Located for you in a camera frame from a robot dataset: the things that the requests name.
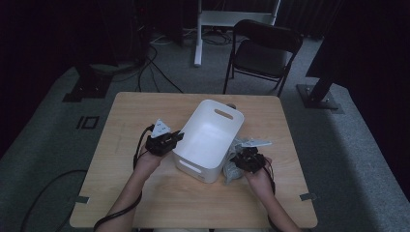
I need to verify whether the person's left hand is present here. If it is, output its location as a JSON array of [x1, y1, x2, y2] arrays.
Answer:
[[133, 146, 167, 182]]

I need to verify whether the thin black floor cable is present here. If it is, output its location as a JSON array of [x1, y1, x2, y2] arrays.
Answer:
[[136, 44, 159, 93], [146, 57, 185, 95]]

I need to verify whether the white desk frame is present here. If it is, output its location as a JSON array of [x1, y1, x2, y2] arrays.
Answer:
[[192, 0, 281, 68]]

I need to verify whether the grey round stand base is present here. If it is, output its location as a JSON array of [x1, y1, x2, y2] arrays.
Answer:
[[89, 62, 136, 75]]

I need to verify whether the black folding chair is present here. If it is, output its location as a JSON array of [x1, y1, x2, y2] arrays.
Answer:
[[221, 18, 304, 98]]

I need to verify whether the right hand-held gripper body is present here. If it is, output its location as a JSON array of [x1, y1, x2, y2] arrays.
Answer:
[[240, 138, 273, 174]]

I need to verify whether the white plastic storage bin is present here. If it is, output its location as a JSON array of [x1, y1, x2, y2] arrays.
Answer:
[[172, 99, 246, 184]]

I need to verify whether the grey fluffy towel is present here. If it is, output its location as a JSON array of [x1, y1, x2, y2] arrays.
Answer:
[[222, 137, 250, 186]]

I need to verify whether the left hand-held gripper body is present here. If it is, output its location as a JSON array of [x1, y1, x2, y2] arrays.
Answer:
[[144, 118, 180, 158]]

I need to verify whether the thick black floor cable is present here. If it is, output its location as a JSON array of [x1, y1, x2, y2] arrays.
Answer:
[[20, 169, 88, 232]]

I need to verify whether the black stand base with post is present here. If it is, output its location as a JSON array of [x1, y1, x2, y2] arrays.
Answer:
[[62, 64, 114, 103], [296, 72, 344, 114]]

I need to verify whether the person's right hand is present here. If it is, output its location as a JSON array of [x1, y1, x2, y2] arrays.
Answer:
[[243, 158, 275, 195]]

